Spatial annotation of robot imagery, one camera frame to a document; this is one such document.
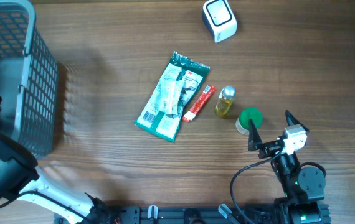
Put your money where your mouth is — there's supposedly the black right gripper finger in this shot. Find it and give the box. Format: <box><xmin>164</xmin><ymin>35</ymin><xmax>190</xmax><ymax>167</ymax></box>
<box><xmin>248</xmin><ymin>119</ymin><xmax>263</xmax><ymax>151</ymax></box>
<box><xmin>285</xmin><ymin>110</ymin><xmax>310</xmax><ymax>133</ymax></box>

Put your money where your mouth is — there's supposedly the green lid jar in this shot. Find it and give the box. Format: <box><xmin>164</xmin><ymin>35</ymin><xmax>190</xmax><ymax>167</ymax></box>
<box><xmin>235</xmin><ymin>107</ymin><xmax>263</xmax><ymax>135</ymax></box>

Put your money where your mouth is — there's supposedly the yellow Vim liquid bottle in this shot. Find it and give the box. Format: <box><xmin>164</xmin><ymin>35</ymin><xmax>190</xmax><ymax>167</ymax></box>
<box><xmin>215</xmin><ymin>86</ymin><xmax>235</xmax><ymax>117</ymax></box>

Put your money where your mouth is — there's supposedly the red toothpaste tube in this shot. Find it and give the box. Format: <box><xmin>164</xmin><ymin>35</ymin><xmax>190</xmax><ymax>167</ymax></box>
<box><xmin>182</xmin><ymin>85</ymin><xmax>217</xmax><ymax>123</ymax></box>

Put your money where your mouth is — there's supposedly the green 3M gloves packet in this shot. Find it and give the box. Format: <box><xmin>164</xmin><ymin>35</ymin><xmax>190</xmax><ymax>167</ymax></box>
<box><xmin>135</xmin><ymin>52</ymin><xmax>210</xmax><ymax>142</ymax></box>

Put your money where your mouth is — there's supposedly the light green wipes pack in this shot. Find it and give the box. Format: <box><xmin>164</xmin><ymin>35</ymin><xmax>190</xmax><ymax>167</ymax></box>
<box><xmin>159</xmin><ymin>79</ymin><xmax>184</xmax><ymax>117</ymax></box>

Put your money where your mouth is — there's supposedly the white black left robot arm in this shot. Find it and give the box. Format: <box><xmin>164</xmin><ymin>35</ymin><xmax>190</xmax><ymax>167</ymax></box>
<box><xmin>0</xmin><ymin>97</ymin><xmax>118</xmax><ymax>223</ymax></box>

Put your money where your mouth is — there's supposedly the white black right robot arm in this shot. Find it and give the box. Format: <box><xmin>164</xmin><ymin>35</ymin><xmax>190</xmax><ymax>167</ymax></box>
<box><xmin>248</xmin><ymin>111</ymin><xmax>331</xmax><ymax>224</ymax></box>

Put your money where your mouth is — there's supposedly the white barcode scanner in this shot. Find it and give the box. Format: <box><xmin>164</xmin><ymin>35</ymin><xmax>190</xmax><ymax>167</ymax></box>
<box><xmin>202</xmin><ymin>0</ymin><xmax>237</xmax><ymax>43</ymax></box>

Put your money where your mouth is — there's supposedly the grey plastic shopping basket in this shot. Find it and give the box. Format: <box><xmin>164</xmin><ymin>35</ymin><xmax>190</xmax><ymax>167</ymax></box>
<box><xmin>0</xmin><ymin>1</ymin><xmax>59</xmax><ymax>159</ymax></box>

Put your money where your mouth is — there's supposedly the black right camera cable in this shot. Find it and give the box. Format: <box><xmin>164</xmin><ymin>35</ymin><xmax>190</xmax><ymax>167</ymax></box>
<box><xmin>229</xmin><ymin>147</ymin><xmax>285</xmax><ymax>224</ymax></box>

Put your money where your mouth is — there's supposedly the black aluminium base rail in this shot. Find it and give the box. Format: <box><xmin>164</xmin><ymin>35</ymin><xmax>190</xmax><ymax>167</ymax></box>
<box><xmin>54</xmin><ymin>203</ymin><xmax>331</xmax><ymax>224</ymax></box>

